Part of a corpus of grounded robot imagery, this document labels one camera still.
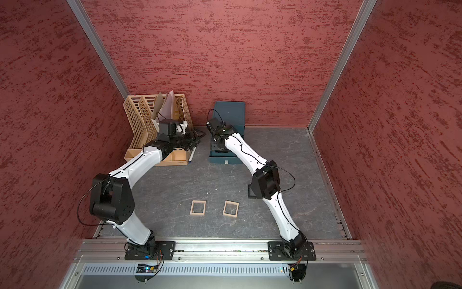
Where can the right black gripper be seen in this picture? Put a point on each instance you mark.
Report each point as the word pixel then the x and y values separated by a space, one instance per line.
pixel 215 145

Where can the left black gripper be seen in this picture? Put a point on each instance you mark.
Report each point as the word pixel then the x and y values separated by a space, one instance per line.
pixel 193 138

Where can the teal bottom drawer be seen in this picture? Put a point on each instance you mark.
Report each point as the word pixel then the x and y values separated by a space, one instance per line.
pixel 224 158

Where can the black brooch box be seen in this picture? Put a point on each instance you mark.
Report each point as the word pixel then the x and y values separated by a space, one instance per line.
pixel 251 194

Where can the pink brooch box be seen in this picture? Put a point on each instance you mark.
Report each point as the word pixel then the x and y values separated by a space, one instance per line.
pixel 231 209
pixel 198 208

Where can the black brooch box diamond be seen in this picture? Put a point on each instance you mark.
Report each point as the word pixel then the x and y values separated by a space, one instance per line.
pixel 217 146

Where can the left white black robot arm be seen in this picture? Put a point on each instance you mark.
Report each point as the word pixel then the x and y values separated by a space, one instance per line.
pixel 111 198

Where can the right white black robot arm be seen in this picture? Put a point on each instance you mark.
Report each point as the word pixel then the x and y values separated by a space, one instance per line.
pixel 265 184

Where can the teal drawer cabinet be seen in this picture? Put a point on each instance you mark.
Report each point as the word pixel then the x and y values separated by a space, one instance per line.
pixel 233 113

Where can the blue white marker pen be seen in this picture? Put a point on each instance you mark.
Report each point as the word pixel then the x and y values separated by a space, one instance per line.
pixel 191 155

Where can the pink folder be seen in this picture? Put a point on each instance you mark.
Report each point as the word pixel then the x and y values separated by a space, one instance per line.
pixel 171 108

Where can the brown cardboard divider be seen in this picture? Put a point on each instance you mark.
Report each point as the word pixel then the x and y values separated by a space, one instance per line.
pixel 157 105

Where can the tan plastic file organizer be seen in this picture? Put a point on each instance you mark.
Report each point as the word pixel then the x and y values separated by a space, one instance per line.
pixel 139 110

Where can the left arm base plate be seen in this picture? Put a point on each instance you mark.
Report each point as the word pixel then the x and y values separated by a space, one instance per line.
pixel 166 250

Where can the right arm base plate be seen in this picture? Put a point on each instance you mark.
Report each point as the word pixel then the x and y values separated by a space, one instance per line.
pixel 277 252

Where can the aluminium mounting rail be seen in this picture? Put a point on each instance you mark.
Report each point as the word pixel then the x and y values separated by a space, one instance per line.
pixel 220 250

